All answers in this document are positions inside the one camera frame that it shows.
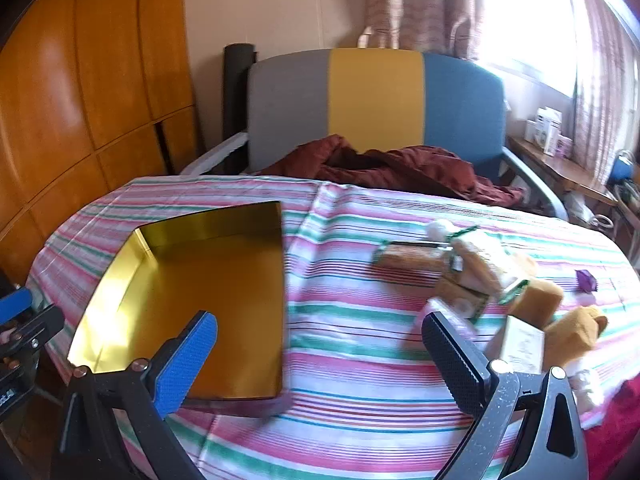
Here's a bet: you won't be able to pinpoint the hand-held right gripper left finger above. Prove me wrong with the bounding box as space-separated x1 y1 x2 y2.
50 310 221 480

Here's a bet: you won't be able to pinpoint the striped tablecloth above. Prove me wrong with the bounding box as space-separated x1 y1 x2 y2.
25 175 640 480

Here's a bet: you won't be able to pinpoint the wooden wardrobe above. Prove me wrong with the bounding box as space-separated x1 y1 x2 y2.
0 0 201 291

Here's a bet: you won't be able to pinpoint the grey yellow blue armchair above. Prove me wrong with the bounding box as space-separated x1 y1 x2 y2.
180 47 571 221

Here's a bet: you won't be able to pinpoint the blue metal-framed object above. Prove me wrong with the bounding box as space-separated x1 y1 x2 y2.
607 152 637 187

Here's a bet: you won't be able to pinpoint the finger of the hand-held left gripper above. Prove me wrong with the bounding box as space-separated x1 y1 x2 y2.
0 287 66 361

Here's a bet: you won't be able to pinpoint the bright window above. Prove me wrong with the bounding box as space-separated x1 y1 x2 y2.
475 0 601 96

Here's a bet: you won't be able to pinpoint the white rectangular block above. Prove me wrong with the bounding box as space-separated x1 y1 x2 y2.
487 316 547 375

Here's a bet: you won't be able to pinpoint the cracker packet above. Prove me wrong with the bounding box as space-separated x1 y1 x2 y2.
374 241 451 272

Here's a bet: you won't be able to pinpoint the green white box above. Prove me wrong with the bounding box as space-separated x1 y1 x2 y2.
449 231 508 292

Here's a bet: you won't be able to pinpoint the red cloth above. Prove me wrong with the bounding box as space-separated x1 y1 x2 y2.
582 377 640 480

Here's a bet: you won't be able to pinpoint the gold tin box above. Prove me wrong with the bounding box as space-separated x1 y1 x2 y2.
66 200 287 403

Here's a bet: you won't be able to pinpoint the wooden side desk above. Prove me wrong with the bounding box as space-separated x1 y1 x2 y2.
505 135 621 206

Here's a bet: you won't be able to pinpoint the tangled black cables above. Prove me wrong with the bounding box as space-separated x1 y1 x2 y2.
612 180 640 217

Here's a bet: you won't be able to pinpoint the maroon cloth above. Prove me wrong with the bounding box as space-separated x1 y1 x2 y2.
257 134 526 207

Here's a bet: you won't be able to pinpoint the pink patterned curtain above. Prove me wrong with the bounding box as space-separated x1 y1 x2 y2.
565 0 640 186
360 0 483 61

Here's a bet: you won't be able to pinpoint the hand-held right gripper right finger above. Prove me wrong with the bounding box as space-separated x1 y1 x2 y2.
421 311 591 480

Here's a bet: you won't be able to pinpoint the white carton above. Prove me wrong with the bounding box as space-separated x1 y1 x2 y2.
525 107 563 156

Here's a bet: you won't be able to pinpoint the yellow sponge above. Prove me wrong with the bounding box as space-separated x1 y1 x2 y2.
510 280 565 328
544 305 610 361

